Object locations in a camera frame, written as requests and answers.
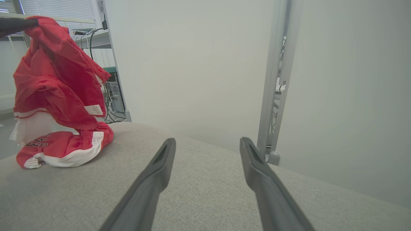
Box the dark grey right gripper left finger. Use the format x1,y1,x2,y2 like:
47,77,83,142
99,138,176,231

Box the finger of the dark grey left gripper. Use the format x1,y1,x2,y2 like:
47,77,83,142
0,18,39,38

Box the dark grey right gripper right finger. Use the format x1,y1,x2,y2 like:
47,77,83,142
240,137,315,231

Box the red number 23 jersey shirt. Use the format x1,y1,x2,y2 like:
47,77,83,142
10,16,112,146

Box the white window blinds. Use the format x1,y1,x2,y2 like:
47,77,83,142
19,0,97,20

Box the white desk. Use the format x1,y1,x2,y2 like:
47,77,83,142
0,12,112,49

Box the grey computer tower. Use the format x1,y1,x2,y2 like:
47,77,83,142
105,72,126,113

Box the black desk cable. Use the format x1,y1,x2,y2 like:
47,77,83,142
89,28,106,61

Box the grey partition post with truss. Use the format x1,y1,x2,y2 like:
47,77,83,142
257,0,302,166

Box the grey partition end post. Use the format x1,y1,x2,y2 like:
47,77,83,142
102,0,131,122

